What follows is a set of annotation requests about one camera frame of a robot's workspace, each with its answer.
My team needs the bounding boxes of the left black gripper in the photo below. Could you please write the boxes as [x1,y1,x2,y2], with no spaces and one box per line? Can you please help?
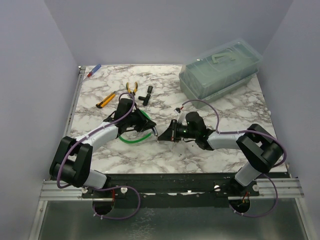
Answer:
[126,108,157,133]

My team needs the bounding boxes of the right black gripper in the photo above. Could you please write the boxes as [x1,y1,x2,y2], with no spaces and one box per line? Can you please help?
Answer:
[158,118,198,142]

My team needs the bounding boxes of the green cable lock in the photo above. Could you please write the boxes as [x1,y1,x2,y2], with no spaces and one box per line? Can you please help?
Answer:
[118,108,158,144]

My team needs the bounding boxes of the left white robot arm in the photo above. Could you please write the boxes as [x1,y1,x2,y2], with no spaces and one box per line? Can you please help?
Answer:
[49,98,157,198]

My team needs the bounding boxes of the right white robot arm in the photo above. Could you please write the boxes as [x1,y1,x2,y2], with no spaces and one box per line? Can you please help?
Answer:
[157,111,285,196]

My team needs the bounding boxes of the black T-shaped tool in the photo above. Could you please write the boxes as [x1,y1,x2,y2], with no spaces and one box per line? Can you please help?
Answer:
[138,85,153,106]

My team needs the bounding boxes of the yellow utility knife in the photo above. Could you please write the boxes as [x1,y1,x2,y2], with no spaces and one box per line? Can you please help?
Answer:
[95,91,116,109]

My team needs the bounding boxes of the blue red screwdriver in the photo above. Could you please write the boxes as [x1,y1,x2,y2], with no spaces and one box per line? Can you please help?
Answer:
[86,64,102,78]

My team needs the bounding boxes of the translucent green plastic toolbox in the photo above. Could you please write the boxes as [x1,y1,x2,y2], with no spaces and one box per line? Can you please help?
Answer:
[178,38,263,109]

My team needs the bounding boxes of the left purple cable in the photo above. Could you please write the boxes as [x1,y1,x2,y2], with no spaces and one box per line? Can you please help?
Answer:
[56,91,137,189]

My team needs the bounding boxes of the purple cable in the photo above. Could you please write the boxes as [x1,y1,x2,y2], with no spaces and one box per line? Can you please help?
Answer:
[56,91,137,189]
[178,99,287,171]

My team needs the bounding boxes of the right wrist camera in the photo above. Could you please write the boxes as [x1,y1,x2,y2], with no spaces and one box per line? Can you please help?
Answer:
[174,106,186,123]

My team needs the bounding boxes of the yellow handled pliers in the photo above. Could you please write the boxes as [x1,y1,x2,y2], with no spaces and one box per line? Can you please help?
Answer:
[125,81,139,97]

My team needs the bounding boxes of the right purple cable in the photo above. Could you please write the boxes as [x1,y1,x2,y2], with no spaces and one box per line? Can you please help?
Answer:
[178,99,287,171]

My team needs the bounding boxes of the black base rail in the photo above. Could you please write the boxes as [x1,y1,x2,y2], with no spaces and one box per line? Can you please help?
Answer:
[49,171,291,210]

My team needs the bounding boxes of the aluminium frame rail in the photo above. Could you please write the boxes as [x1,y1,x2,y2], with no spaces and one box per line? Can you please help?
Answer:
[39,65,86,202]

